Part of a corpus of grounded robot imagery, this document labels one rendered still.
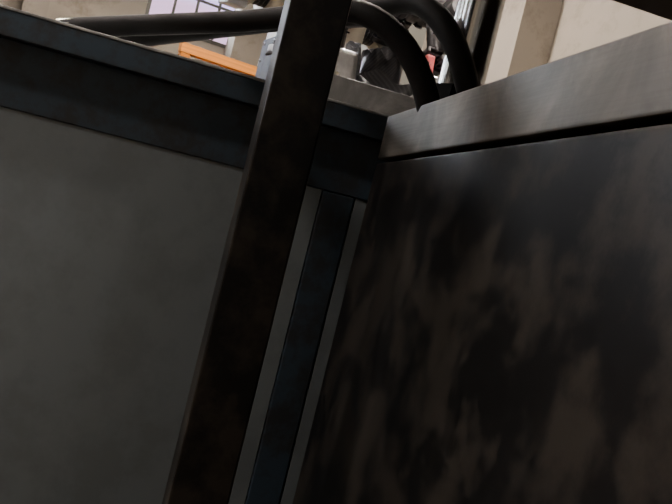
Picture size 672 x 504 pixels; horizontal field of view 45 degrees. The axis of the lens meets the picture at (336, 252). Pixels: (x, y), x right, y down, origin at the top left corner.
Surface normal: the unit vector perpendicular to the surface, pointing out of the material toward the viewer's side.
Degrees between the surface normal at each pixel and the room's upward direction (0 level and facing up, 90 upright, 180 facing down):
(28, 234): 90
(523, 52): 90
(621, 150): 90
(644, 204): 90
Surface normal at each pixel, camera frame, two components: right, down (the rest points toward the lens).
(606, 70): -0.95, -0.23
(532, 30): 0.41, 0.12
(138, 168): 0.21, 0.07
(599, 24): -0.88, -0.21
